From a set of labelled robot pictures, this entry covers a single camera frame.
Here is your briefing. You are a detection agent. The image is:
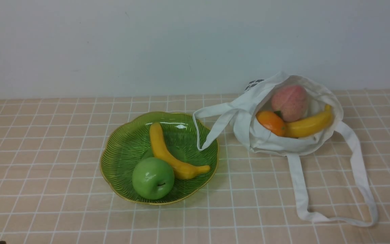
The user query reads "pink peach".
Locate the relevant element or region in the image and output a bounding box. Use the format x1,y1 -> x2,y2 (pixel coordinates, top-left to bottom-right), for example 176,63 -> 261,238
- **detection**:
271,85 -> 308,122

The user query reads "green glass fruit plate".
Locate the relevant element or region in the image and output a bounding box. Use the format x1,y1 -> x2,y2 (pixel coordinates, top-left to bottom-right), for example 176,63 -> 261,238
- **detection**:
100,111 -> 219,205

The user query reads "white canvas tote bag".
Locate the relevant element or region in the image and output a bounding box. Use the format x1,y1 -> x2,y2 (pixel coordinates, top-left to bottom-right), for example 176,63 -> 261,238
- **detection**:
192,72 -> 379,227

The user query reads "yellow banana in bag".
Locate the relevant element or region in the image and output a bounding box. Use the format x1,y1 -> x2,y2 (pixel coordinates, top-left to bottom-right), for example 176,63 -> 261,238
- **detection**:
284,104 -> 334,138

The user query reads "yellow banana on plate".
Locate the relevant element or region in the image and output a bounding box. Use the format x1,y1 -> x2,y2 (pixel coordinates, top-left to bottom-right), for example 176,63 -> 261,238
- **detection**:
150,122 -> 211,180

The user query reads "green apple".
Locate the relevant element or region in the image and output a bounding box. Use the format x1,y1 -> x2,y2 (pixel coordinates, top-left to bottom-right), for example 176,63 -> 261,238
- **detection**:
132,157 -> 175,200

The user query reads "orange tangerine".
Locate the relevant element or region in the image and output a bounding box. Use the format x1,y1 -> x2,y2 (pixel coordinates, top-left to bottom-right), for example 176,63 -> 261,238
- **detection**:
256,110 -> 286,137

